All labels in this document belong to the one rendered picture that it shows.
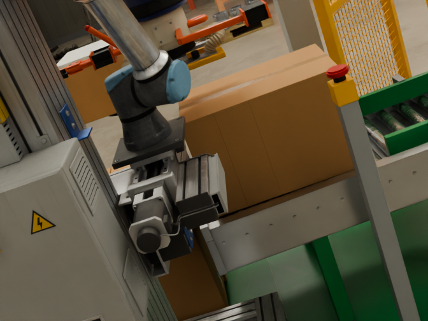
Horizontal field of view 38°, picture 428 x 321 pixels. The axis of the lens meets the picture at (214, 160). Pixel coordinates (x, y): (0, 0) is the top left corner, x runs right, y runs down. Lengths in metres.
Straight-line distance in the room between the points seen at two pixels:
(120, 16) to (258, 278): 1.66
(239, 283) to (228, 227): 0.78
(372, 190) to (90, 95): 2.34
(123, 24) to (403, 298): 1.35
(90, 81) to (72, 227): 2.61
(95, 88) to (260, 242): 2.01
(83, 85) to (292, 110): 1.99
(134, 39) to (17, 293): 0.70
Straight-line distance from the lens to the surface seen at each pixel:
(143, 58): 1.70
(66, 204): 1.39
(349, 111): 1.96
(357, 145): 2.00
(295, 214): 2.25
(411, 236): 2.93
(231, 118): 2.23
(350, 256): 2.90
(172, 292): 2.53
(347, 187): 2.25
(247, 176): 2.32
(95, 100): 4.00
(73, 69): 2.35
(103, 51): 2.30
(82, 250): 1.44
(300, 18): 3.38
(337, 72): 1.91
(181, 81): 1.75
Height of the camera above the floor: 1.63
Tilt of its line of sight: 22 degrees down
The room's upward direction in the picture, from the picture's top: 22 degrees counter-clockwise
